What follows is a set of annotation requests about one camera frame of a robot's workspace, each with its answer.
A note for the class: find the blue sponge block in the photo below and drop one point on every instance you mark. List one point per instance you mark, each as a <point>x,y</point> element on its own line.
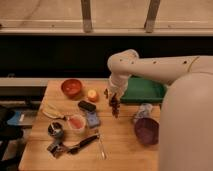
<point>92,119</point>

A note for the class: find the yellow banana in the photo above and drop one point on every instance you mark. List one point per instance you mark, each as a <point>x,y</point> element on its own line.
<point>52,112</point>

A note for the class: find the black rectangular block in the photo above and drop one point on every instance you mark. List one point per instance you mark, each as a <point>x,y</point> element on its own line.
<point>87,106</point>

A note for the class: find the clear cup with red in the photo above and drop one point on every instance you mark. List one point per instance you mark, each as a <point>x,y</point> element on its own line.
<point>77,123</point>

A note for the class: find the blue object left of table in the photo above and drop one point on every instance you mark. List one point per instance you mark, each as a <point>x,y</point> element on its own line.
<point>23,118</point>

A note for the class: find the green plastic bin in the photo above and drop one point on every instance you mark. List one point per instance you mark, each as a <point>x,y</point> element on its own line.
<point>143,91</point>

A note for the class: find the purple bowl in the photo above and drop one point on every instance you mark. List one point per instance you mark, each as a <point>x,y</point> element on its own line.
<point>147,131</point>

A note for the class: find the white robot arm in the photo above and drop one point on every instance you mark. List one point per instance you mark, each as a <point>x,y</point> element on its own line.
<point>186,119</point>

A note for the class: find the metal cup blue band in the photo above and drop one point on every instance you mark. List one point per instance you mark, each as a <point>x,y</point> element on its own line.
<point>55,130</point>

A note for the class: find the red bowl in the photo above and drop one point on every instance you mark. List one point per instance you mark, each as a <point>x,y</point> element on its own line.
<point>71,88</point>

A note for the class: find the grey metal clip tool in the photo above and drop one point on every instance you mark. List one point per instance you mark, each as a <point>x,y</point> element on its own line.
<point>57,148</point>

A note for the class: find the clear plastic cup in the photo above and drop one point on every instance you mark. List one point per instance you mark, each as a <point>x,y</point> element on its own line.
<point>144,111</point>

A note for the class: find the dark red grape bunch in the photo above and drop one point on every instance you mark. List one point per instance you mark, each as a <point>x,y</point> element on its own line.
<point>115,110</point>

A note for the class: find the orange apple fruit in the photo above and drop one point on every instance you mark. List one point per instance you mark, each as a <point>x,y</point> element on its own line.
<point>92,95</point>

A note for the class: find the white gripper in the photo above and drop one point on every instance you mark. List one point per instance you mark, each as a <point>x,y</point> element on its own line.
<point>115,89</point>

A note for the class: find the black handled utensil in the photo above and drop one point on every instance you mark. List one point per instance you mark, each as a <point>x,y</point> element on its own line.
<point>76,148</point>

